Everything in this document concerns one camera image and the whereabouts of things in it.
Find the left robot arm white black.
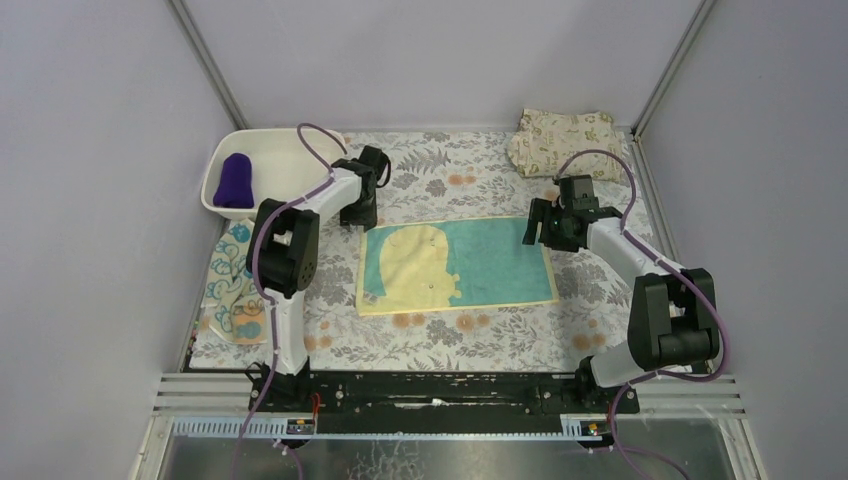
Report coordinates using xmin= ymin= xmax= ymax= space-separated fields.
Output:
xmin=246 ymin=145 xmax=391 ymax=375

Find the yellow teal patterned towel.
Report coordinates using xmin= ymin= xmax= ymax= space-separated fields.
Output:
xmin=356 ymin=216 xmax=559 ymax=316

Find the white bear patterned towel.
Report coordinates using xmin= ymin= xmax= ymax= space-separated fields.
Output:
xmin=201 ymin=219 xmax=267 ymax=345

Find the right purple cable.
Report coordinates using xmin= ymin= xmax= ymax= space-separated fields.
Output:
xmin=553 ymin=149 xmax=731 ymax=480

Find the cream patterned folded towel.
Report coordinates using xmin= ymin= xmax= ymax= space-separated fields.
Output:
xmin=506 ymin=109 xmax=626 ymax=183

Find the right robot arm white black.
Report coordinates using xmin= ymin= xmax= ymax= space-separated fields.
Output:
xmin=522 ymin=175 xmax=722 ymax=388

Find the white cable duct strip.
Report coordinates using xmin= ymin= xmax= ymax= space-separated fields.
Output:
xmin=172 ymin=416 xmax=316 ymax=439

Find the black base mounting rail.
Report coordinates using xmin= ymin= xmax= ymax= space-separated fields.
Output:
xmin=245 ymin=367 xmax=640 ymax=436

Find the purple towel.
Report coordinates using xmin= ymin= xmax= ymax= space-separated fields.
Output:
xmin=212 ymin=153 xmax=255 ymax=209

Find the white rectangular basin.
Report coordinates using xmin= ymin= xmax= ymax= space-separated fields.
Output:
xmin=200 ymin=127 xmax=347 ymax=220

